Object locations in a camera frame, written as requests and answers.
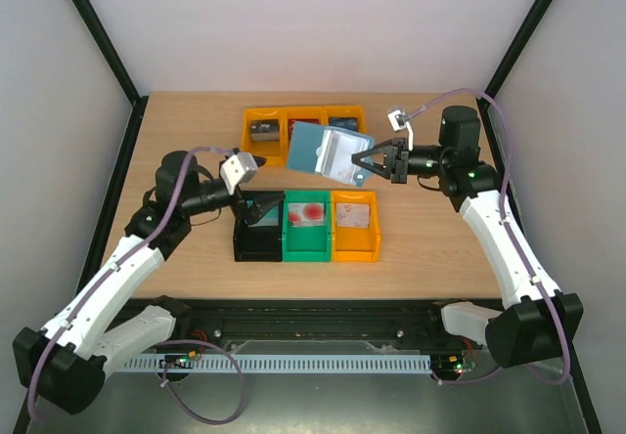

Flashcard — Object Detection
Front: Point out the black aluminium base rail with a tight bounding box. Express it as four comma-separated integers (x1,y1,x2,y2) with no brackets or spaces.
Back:
174,298,466,353

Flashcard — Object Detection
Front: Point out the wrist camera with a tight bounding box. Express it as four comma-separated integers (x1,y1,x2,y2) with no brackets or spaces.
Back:
387,108,414,152
220,152,259,195

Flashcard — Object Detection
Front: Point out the dark card in rear bin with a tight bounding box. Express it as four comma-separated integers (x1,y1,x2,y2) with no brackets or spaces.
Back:
249,118,281,143

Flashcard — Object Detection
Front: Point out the blue card in rear bin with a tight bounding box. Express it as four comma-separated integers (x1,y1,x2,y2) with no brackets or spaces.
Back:
328,116,359,132

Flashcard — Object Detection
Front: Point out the teal credit card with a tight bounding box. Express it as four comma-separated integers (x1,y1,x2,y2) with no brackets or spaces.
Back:
246,200,280,228

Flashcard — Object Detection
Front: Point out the blue leather card holder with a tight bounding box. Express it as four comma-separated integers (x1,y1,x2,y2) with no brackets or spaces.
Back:
287,122,375,187

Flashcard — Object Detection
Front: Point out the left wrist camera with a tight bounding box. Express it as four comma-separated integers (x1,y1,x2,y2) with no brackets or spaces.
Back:
220,152,259,195

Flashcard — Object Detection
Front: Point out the black frame post left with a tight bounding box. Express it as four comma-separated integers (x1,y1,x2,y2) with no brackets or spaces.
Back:
51,0,148,108

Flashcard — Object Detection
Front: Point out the black frame post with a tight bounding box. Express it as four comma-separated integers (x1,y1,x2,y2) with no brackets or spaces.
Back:
51,0,148,108
478,0,576,108

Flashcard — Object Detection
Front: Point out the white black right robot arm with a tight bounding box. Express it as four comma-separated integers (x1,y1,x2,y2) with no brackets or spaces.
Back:
352,106,583,379

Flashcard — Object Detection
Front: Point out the white patterned card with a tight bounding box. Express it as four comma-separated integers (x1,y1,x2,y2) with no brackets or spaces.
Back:
335,203,371,229

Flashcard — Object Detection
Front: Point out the green plastic bin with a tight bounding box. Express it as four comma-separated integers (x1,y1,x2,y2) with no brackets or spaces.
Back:
282,190,332,262

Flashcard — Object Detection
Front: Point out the black frame post right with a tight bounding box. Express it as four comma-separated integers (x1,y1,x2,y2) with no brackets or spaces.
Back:
478,0,576,108

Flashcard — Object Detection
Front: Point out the black plastic bin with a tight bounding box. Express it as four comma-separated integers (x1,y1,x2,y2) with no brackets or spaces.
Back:
232,190,286,262

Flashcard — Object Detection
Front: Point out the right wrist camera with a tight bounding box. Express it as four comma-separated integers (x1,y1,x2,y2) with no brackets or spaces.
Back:
387,108,414,152

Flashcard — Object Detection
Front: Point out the light blue slotted cable duct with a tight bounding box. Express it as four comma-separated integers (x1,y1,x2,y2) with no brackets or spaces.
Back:
118,354,431,374

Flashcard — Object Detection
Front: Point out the orange rear triple bin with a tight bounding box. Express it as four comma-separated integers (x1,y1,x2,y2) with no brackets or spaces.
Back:
240,105,367,166

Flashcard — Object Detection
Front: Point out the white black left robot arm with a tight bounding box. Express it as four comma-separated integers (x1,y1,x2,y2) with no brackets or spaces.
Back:
13,149,283,417

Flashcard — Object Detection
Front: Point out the orange front plastic bin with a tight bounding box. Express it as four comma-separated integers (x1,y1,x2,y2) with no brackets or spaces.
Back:
331,190,381,263

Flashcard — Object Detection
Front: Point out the white red circle card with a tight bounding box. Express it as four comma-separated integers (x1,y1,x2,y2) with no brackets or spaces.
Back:
288,202,326,227

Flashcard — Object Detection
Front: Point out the red card in rear bin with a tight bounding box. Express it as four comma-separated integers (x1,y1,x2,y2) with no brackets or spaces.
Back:
288,116,321,124

